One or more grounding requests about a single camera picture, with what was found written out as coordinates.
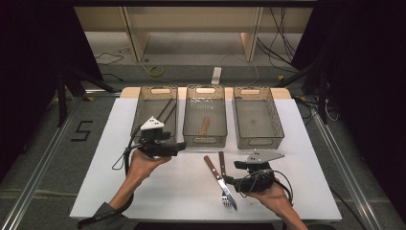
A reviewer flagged black metal stand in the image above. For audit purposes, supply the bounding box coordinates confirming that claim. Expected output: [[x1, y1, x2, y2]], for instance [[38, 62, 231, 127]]
[[56, 65, 117, 127], [273, 57, 330, 126]]

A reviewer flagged wooden-handled table knife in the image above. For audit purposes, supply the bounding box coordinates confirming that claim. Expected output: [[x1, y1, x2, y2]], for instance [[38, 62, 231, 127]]
[[203, 155, 238, 212]]

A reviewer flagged translucent brown plastic bin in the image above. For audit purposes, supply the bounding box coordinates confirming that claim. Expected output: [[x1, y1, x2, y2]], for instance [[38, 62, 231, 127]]
[[182, 83, 229, 149], [129, 85, 179, 150], [232, 85, 285, 150]]

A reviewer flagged thin black floor cable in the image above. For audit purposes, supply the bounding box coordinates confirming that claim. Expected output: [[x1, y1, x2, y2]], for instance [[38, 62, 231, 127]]
[[93, 51, 124, 67]]

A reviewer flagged small wooden spoon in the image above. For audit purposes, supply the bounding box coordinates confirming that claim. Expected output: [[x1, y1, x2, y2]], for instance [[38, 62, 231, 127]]
[[199, 116, 212, 136]]

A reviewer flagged beige wooden shelf unit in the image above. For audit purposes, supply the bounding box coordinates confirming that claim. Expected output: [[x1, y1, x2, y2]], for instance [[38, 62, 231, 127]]
[[73, 6, 314, 63]]

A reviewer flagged yellow tape roll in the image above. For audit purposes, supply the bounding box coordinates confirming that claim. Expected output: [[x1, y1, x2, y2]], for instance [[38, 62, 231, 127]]
[[148, 65, 166, 79]]

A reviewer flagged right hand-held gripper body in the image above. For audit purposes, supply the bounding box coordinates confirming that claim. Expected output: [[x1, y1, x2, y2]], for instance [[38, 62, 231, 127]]
[[234, 149, 285, 195]]

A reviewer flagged person's right hand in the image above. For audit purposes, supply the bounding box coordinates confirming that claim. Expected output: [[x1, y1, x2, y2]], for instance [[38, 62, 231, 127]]
[[248, 180, 295, 215]]

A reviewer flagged white floor cable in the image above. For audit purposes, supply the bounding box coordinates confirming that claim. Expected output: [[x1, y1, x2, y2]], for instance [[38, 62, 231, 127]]
[[219, 53, 260, 88]]

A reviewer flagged hand-held gripper black cable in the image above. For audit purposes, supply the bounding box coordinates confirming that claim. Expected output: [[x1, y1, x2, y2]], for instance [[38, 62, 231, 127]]
[[238, 168, 295, 205], [77, 126, 144, 229]]

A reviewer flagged left hand-held gripper black cable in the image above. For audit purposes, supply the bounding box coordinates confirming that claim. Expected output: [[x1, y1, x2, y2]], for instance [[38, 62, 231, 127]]
[[77, 126, 144, 229]]

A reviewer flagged bundle of black cables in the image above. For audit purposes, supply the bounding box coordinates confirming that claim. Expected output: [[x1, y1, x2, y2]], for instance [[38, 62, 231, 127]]
[[256, 7, 299, 71]]

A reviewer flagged wooden-handled fork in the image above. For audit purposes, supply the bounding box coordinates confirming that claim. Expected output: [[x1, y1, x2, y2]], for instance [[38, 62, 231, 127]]
[[217, 150, 234, 210]]

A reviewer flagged person's left hand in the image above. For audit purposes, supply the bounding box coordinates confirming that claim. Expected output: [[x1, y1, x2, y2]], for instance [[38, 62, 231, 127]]
[[126, 150, 172, 186]]

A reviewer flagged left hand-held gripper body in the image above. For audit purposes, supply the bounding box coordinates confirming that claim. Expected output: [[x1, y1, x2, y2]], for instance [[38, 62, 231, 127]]
[[137, 116, 181, 160]]

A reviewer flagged white power strip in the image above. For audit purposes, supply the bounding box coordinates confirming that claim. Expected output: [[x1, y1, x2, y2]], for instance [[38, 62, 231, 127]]
[[211, 66, 222, 86]]

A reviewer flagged aluminium floor rail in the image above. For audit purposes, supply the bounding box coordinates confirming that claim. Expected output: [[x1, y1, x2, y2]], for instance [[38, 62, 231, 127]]
[[0, 95, 84, 230], [307, 106, 384, 230]]

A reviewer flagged right hand-held gripper black cable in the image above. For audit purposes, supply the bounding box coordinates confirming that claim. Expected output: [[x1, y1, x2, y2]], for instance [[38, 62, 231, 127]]
[[238, 168, 295, 205]]

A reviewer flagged white table cover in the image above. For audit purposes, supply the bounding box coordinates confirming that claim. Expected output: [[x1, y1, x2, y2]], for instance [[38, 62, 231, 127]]
[[69, 97, 343, 223]]

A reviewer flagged tangle of floor cables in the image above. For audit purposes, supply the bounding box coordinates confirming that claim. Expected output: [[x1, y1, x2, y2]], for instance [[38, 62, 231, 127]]
[[294, 95, 340, 127]]

